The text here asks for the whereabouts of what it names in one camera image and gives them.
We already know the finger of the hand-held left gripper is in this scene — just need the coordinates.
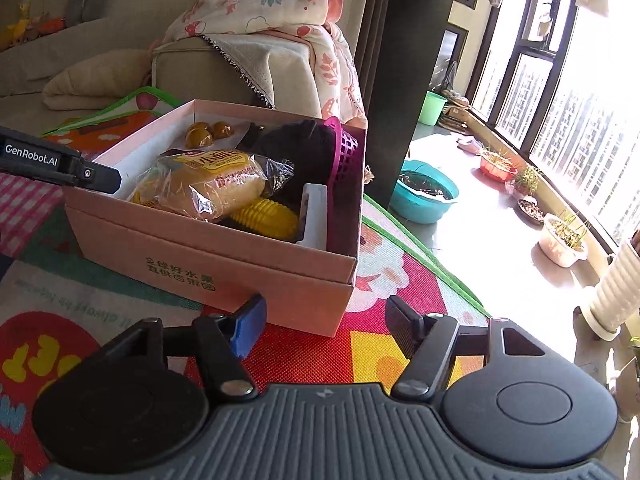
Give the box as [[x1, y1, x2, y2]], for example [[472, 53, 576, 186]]
[[75, 159, 123, 196]]

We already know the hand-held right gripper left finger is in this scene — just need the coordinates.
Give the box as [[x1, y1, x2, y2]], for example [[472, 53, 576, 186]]
[[135, 293, 267, 404]]

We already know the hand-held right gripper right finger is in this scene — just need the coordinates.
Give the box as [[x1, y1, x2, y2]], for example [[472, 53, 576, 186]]
[[386, 295, 549, 404]]

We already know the pink cardboard box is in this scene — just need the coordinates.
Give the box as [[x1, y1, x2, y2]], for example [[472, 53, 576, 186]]
[[62, 99, 368, 338]]

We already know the yellow corn toy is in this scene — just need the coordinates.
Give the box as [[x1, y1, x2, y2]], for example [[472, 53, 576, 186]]
[[230, 197, 304, 242]]

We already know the packaged bread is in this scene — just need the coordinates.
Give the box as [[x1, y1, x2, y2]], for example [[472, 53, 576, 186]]
[[131, 149, 296, 224]]

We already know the small white box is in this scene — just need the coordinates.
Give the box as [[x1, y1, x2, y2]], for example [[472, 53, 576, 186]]
[[295, 183, 335, 251]]

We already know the beige pillow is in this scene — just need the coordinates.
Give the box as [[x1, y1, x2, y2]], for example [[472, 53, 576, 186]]
[[42, 50, 153, 111]]

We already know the teal plastic basin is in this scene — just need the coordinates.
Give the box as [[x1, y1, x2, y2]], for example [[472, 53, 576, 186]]
[[389, 160, 460, 225]]

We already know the yellow plush toy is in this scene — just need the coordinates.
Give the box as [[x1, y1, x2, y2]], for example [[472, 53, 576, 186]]
[[0, 0, 33, 51]]

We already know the beige sofa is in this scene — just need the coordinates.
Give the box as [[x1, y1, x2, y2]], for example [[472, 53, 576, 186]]
[[0, 10, 351, 126]]

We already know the colourful play mat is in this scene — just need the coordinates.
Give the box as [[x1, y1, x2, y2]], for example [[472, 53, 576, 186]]
[[0, 86, 493, 480]]

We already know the dark plant bowl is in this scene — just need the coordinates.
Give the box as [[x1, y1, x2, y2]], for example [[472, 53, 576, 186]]
[[517, 196, 546, 224]]

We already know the magenta plastic basket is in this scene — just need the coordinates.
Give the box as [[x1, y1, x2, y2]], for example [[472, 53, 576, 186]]
[[322, 116, 360, 196]]

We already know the red plant pot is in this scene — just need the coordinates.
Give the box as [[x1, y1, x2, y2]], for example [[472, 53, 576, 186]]
[[480, 150, 519, 183]]

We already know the black plush toy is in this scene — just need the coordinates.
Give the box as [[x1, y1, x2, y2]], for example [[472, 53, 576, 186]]
[[237, 119, 337, 211]]

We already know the small potted plant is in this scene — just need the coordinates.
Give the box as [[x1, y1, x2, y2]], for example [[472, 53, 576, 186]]
[[512, 165, 544, 198]]

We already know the beige fringed cloth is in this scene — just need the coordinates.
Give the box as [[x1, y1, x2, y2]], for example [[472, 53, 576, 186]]
[[152, 32, 321, 110]]

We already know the white ribbed plant pot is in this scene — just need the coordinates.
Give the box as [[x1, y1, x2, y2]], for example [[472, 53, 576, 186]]
[[580, 232, 640, 342]]

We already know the green plastic bucket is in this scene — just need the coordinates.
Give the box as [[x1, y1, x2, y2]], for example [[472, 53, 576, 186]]
[[417, 91, 448, 126]]

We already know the stack of cardboard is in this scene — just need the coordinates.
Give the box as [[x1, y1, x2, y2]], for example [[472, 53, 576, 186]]
[[440, 87, 474, 134]]

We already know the floral blanket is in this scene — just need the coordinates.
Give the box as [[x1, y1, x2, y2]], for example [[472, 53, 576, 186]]
[[162, 0, 368, 126]]

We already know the dark curtain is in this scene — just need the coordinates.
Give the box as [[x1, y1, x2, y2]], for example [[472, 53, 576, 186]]
[[352, 0, 468, 201]]

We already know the small framed picture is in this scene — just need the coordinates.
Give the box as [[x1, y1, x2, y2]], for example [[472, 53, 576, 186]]
[[430, 25, 469, 94]]

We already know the black window frame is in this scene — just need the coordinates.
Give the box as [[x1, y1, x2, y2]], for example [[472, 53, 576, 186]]
[[467, 0, 640, 256]]

